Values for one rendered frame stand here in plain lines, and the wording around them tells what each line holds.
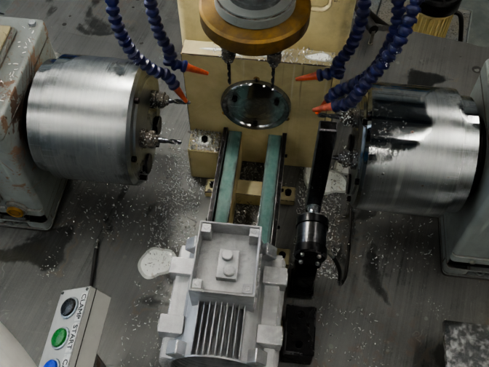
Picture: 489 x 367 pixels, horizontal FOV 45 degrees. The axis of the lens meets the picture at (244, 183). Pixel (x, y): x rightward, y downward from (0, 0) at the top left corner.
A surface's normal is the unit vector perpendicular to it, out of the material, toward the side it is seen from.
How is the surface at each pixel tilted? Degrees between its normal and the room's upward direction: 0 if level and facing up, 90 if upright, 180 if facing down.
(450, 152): 35
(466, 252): 89
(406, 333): 0
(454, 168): 47
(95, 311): 57
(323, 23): 90
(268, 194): 0
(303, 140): 90
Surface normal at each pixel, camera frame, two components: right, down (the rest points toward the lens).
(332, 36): -0.12, 0.83
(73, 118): -0.07, 0.11
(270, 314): 0.00, -0.54
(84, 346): 0.84, -0.21
